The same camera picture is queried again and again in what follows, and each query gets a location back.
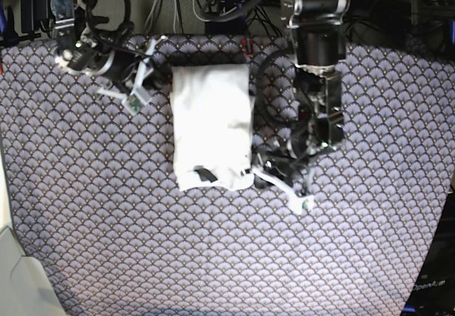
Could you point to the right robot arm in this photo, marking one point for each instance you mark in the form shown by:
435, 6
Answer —
75, 22

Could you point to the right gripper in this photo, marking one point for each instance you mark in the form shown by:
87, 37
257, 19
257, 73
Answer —
115, 65

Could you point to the red black table clamp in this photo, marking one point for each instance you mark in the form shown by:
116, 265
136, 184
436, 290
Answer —
247, 46

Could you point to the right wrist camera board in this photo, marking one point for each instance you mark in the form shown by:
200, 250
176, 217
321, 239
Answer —
134, 102

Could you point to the patterned fan-print tablecloth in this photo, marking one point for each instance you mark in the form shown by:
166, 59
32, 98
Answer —
94, 198

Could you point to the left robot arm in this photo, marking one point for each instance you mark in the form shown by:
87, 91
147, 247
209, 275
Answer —
316, 74

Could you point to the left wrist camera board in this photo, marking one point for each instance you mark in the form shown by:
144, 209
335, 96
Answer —
299, 204

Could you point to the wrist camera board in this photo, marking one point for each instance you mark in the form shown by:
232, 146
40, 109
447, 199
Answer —
299, 204
134, 102

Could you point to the black power adapter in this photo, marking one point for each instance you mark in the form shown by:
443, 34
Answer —
234, 27

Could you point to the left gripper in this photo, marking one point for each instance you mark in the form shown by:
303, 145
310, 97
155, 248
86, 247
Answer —
284, 163

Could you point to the white printed T-shirt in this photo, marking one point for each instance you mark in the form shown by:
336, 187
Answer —
212, 126

